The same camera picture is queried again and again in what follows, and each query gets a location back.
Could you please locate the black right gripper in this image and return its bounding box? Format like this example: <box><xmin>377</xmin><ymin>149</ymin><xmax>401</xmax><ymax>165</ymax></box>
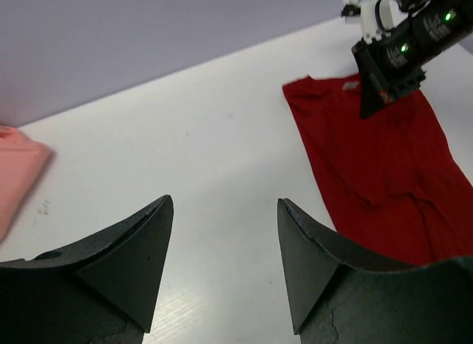
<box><xmin>352</xmin><ymin>0</ymin><xmax>472</xmax><ymax>119</ymax></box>

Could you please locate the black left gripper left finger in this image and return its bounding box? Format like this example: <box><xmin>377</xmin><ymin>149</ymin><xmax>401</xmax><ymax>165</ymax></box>
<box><xmin>1</xmin><ymin>195</ymin><xmax>174</xmax><ymax>343</ymax></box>

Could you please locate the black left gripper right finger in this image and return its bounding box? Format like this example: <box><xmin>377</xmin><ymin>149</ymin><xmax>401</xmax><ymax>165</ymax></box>
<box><xmin>277</xmin><ymin>199</ymin><xmax>472</xmax><ymax>343</ymax></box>

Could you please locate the red t-shirt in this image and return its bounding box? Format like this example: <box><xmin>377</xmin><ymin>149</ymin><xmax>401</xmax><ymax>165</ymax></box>
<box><xmin>282</xmin><ymin>75</ymin><xmax>472</xmax><ymax>266</ymax></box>

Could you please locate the pink t-shirt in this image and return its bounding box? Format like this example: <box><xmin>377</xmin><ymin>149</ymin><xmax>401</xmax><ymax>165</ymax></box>
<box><xmin>1</xmin><ymin>126</ymin><xmax>52</xmax><ymax>239</ymax></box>

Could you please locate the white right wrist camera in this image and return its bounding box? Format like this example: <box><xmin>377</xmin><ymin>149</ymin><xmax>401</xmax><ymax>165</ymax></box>
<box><xmin>341</xmin><ymin>0</ymin><xmax>401</xmax><ymax>44</ymax></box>

